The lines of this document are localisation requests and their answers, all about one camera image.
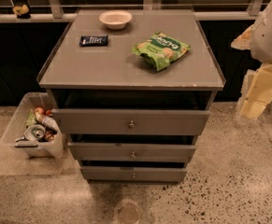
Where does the round floor drain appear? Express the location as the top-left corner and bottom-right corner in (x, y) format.
(116, 203), (141, 224)

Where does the grey bottom drawer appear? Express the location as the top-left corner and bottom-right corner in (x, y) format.
(80, 166), (186, 182)

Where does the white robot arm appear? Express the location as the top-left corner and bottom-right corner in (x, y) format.
(231, 0), (272, 123)

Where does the grey drawer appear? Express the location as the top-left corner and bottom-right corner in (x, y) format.
(52, 108), (210, 135)
(80, 166), (186, 182)
(68, 142), (195, 162)

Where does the plastic bottle in bin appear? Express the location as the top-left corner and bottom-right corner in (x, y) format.
(36, 112), (59, 132)

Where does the crushed metal can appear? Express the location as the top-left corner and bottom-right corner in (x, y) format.
(24, 124), (45, 141)

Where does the dark blue snack bar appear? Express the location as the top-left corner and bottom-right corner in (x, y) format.
(79, 35), (108, 47)

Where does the green chip bag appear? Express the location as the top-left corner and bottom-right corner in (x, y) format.
(132, 32), (191, 72)

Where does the grey drawer cabinet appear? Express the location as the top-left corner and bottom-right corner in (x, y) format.
(38, 10), (224, 171)

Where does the clear plastic bin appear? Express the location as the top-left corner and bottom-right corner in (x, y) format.
(1, 92), (65, 158)

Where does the red apple in bin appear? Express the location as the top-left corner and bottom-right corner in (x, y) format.
(34, 107), (45, 114)

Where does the yellow black toy figure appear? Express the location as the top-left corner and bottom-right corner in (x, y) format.
(12, 5), (30, 19)

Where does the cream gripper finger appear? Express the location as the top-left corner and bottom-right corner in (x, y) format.
(236, 97), (266, 119)

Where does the grey top drawer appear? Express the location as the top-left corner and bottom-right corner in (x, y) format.
(52, 108), (210, 135)

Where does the white paper bowl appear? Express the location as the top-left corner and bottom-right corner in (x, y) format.
(99, 10), (132, 30)

